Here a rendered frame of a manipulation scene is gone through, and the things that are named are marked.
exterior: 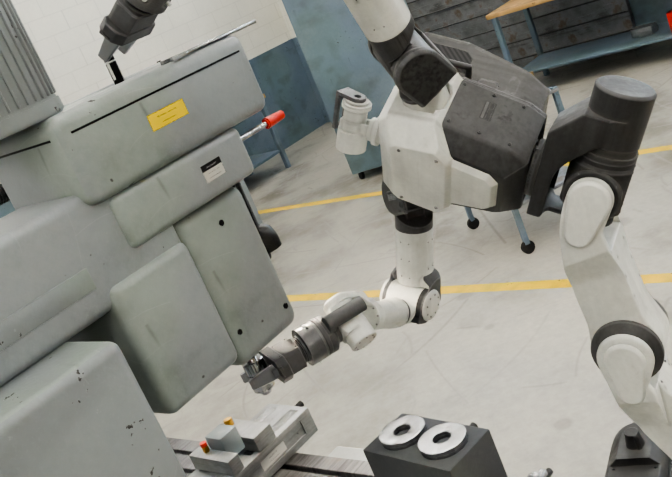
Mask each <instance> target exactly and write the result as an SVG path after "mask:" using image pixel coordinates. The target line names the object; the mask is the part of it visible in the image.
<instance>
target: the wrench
mask: <svg viewBox="0 0 672 477"><path fill-rule="evenodd" d="M255 23H256V20H252V21H250V22H248V23H245V24H243V25H241V26H239V27H236V28H234V29H232V30H230V31H228V32H225V33H223V34H221V35H219V36H217V37H214V38H212V39H210V40H208V41H206V42H203V43H200V44H199V45H197V46H195V47H193V48H190V49H188V50H186V51H184V52H182V53H180V54H177V55H175V56H172V57H170V58H168V59H166V60H164V61H161V62H160V64H161V66H162V65H165V64H167V63H169V62H173V61H175V60H177V59H180V58H182V57H184V56H186V55H188V54H190V53H192V52H194V51H196V50H199V49H201V48H203V47H205V46H207V45H209V44H212V43H214V42H216V41H218V40H220V39H222V38H225V37H227V36H229V35H231V34H233V33H235V32H238V31H240V30H242V29H244V28H246V27H248V26H250V25H253V24H255Z"/></svg>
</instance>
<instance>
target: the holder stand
mask: <svg viewBox="0 0 672 477"><path fill-rule="evenodd" d="M363 452H364V454H365V456H366V458H367V461H368V463H369V465H370V467H371V470H372V472H373V474H374V476H375V477H508V476H507V473H506V471H505V468H504V466H503V463H502V461H501V458H500V456H499V453H498V451H497V448H496V446H495V443H494V440H493V438H492V435H491V433H490V430H489V429H485V428H480V427H474V426H469V425H463V424H459V423H453V422H447V421H442V420H436V419H431V418H426V417H420V416H417V415H409V414H404V413H402V414H400V415H399V416H398V417H397V418H396V419H395V420H393V421H391V422H390V423H389V424H387V425H386V426H385V427H384V428H383V429H382V431H381V432H380V434H379V435H378V436H377V437H376V438H375V439H374V440H373V441H372V442H371V443H370V444H369V445H368V446H367V447H366V448H365V449H364V450H363Z"/></svg>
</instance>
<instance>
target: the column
mask: <svg viewBox="0 0 672 477"><path fill-rule="evenodd" d="M0 477H187V476H186V474H185V472H184V470H183V468H182V466H181V464H180V462H179V461H178V459H177V457H176V455H175V453H174V451H173V449H172V447H171V445H170V443H169V441H168V440H167V438H166V436H165V434H164V432H163V430H162V428H161V426H160V424H159V422H158V420H157V418H156V417H155V415H154V413H153V411H152V409H151V407H150V405H149V403H148V401H147V399H146V397H145V395H144V394H143V392H142V390H141V388H140V386H139V384H138V382H137V380H136V378H135V376H134V374H133V372H132V371H131V369H130V367H129V365H128V363H127V361H126V359H125V357H124V355H123V353H122V351H121V349H120V348H119V346H118V345H117V344H115V343H113V342H64V343H63V344H62V345H60V346H59V347H57V348H56V349H54V350H53V351H51V352H50V353H49V354H47V355H46V356H44V357H43V358H41V359H40V360H38V361H37V362H36V363H34V364H33V365H31V366H30V367H28V368H27V369H26V370H24V371H23V372H21V373H20V374H18V375H17V376H15V377H14V378H13V379H11V380H10V381H8V382H7V383H5V384H4V385H2V386H1V387H0Z"/></svg>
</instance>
